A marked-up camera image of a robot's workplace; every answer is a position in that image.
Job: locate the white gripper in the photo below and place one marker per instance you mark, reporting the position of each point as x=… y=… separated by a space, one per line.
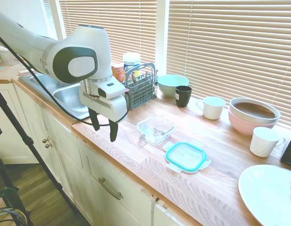
x=114 y=107

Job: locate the clear lid with teal seal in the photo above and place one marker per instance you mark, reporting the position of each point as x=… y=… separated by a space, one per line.
x=185 y=156

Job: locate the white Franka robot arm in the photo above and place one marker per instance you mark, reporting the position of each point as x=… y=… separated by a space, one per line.
x=30 y=42

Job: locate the clear glass food container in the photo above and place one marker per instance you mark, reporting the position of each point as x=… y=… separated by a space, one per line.
x=155 y=129

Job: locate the white kitchen cabinet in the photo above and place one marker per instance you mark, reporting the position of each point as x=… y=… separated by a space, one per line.
x=65 y=153

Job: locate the stainless steel sink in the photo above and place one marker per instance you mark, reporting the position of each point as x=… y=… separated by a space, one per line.
x=65 y=96

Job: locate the grey plastic cutlery basket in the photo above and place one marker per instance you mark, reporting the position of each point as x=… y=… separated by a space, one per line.
x=143 y=94

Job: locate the orange cardboard box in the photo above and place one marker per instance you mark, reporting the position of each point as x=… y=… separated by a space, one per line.
x=118 y=73

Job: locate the round metal cabinet knob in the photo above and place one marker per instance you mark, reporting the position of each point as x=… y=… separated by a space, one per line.
x=45 y=140
x=49 y=145

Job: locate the white wipes canister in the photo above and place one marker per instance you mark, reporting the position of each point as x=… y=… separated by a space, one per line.
x=131 y=61

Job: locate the mint green bowl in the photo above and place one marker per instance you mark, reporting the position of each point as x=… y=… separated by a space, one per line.
x=170 y=83

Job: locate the black mug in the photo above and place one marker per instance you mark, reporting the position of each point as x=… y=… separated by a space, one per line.
x=183 y=96

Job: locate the narrow beige window blind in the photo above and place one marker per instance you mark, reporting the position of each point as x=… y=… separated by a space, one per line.
x=126 y=28

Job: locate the white mug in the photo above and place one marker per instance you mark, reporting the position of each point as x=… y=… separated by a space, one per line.
x=213 y=109
x=262 y=143

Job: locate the green screw clamp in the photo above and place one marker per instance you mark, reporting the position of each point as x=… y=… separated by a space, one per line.
x=9 y=195

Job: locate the pink bowl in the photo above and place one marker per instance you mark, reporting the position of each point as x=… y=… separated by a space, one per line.
x=244 y=126

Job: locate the wide beige window blind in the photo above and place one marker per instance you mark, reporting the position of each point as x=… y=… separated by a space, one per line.
x=230 y=51

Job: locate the white plate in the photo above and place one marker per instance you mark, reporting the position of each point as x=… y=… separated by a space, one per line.
x=265 y=188

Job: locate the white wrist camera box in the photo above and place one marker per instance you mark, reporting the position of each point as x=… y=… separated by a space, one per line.
x=111 y=90

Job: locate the black camera tripod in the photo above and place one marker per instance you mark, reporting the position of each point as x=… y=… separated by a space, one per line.
x=30 y=143

